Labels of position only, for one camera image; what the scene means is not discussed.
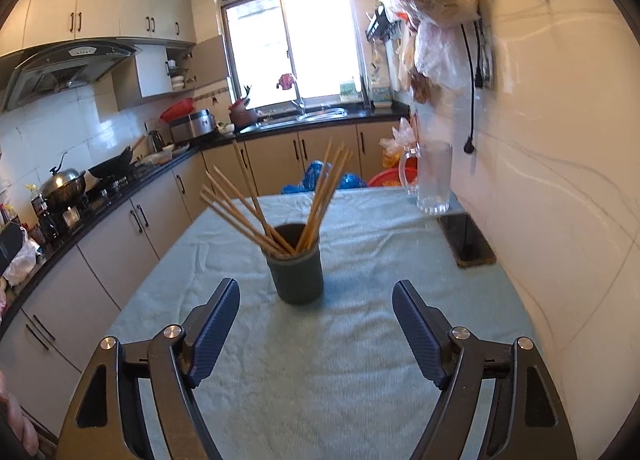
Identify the person's right hand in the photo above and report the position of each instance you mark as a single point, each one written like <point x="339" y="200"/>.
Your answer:
<point x="18" y="422"/>

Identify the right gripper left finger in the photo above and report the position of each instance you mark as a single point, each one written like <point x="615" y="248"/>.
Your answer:
<point x="205" y="330"/>

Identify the steel pot with lid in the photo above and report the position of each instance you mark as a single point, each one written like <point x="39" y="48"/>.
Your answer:
<point x="64" y="187"/>

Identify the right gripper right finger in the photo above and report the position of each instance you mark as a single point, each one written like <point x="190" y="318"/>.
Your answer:
<point x="426" y="330"/>

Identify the dark chopstick holder cup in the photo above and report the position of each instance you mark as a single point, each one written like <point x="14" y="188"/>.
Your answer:
<point x="298" y="279"/>

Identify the red plastic basin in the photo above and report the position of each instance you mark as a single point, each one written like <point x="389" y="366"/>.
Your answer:
<point x="390" y="178"/>

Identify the black wok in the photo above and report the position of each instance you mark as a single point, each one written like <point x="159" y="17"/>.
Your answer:
<point x="118" y="165"/>

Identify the clear glass mug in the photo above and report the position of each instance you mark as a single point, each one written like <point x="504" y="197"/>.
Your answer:
<point x="431" y="187"/>

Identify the light blue table towel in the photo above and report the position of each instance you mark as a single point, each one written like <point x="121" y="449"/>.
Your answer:
<point x="293" y="419"/>

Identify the range hood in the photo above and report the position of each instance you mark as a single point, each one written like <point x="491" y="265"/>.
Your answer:
<point x="37" y="73"/>

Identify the kitchen window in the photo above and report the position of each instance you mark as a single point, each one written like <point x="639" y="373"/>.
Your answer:
<point x="286" y="54"/>

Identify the black smartphone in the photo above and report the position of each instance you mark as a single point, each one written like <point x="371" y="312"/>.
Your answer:
<point x="466" y="242"/>

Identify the upper kitchen cabinets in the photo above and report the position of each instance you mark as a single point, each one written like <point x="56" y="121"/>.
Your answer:
<point x="34" y="23"/>

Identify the lower kitchen cabinets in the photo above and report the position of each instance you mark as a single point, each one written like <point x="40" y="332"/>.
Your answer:
<point x="147" y="261"/>

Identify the red bin with bags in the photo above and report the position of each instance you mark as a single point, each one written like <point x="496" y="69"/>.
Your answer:
<point x="401" y="138"/>

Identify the kitchen cabinets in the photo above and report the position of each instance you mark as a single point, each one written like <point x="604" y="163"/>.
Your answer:
<point x="34" y="23"/>
<point x="147" y="261"/>

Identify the white hanging plastic bag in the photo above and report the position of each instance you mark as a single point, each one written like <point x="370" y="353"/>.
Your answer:
<point x="438" y="54"/>

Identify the silver rice cooker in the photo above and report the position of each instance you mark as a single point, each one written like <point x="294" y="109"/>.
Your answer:
<point x="192" y="126"/>

